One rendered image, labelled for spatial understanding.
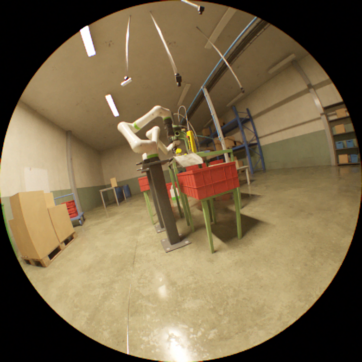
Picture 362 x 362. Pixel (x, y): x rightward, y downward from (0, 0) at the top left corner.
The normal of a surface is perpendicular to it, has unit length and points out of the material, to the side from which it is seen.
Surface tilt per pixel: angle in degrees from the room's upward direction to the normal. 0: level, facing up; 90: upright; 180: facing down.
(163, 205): 90
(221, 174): 90
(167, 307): 0
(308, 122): 90
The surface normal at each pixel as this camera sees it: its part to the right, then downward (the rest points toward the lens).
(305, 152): -0.94, 0.23
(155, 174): 0.34, -0.02
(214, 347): -0.22, -0.97
